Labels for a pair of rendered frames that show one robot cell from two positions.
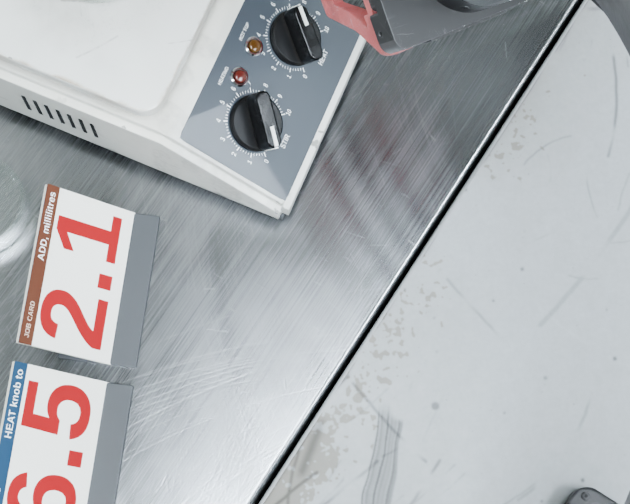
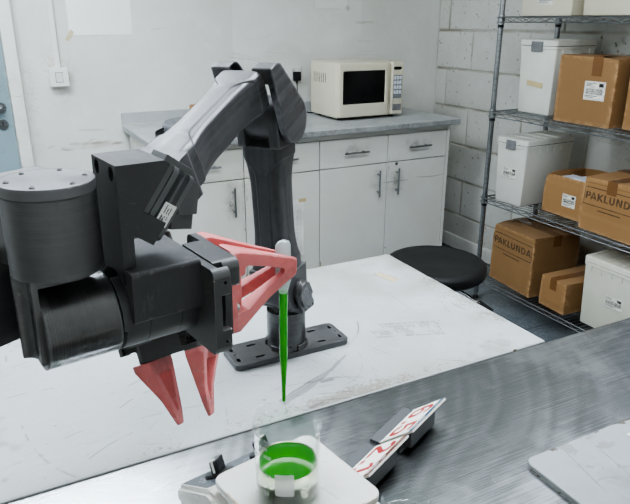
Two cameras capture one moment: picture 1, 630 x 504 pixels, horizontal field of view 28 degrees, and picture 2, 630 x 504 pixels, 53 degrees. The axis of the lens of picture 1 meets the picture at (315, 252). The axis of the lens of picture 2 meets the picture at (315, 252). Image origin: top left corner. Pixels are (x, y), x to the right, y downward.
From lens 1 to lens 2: 0.85 m
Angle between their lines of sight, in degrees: 82
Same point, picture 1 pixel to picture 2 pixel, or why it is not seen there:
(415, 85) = (176, 482)
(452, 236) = (213, 434)
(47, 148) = not seen: outside the picture
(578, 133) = (133, 442)
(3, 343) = (417, 470)
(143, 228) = not seen: hidden behind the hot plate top
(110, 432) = (386, 430)
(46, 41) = (337, 472)
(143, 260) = not seen: hidden behind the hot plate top
